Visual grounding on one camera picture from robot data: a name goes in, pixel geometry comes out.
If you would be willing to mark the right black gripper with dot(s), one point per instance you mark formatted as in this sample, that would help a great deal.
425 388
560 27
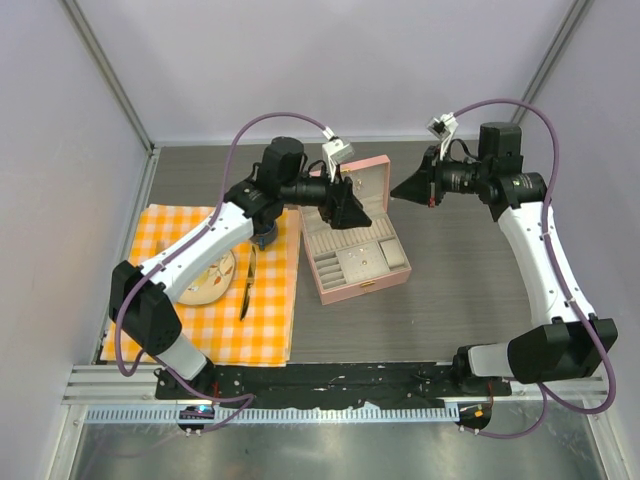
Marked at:
425 186

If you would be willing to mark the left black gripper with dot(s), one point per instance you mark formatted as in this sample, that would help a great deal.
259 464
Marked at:
341 209

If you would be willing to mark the pink jewelry box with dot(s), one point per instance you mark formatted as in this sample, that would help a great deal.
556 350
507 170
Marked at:
338 277

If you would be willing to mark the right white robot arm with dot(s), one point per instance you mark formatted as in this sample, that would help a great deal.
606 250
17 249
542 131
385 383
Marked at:
560 345

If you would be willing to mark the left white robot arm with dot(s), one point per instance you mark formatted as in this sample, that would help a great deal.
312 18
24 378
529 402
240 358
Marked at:
142 298

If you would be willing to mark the dark blue mug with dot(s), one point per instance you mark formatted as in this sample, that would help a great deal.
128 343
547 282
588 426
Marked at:
266 236

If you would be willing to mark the gold black knife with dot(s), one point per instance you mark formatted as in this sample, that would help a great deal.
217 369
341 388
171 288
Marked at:
249 282

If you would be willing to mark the yellow checkered cloth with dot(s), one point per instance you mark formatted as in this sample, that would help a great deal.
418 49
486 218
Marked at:
264 337

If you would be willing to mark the bird pattern ceramic plate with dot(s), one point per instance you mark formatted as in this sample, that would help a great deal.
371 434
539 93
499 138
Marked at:
212 283

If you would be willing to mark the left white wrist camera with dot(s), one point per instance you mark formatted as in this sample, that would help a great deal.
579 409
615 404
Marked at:
334 153

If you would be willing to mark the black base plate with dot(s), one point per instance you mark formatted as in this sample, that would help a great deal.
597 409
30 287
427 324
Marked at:
331 386

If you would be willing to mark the slotted white cable duct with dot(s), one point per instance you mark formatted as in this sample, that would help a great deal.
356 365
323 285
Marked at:
196 413

